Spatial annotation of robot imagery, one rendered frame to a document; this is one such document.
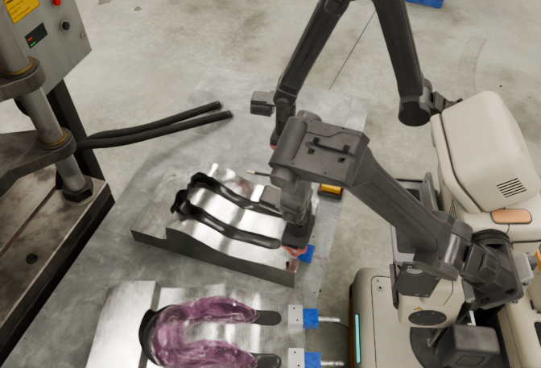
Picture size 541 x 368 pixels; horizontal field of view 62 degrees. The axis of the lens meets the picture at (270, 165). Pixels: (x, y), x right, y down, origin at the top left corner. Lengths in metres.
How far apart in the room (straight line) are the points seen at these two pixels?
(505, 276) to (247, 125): 1.07
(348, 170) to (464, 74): 3.02
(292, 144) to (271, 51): 2.90
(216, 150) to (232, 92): 0.33
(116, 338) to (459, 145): 0.87
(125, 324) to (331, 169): 0.74
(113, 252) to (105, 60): 2.35
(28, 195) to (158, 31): 2.39
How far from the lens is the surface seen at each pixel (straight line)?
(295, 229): 1.12
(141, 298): 1.20
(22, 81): 1.26
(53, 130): 1.39
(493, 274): 0.94
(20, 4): 1.44
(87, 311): 1.36
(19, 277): 1.51
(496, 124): 0.95
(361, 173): 0.62
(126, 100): 3.19
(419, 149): 2.87
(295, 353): 1.15
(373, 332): 1.85
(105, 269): 1.40
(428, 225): 0.79
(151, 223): 1.38
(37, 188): 1.69
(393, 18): 0.98
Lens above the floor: 1.96
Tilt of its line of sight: 48 degrees down
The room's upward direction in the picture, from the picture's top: 1 degrees clockwise
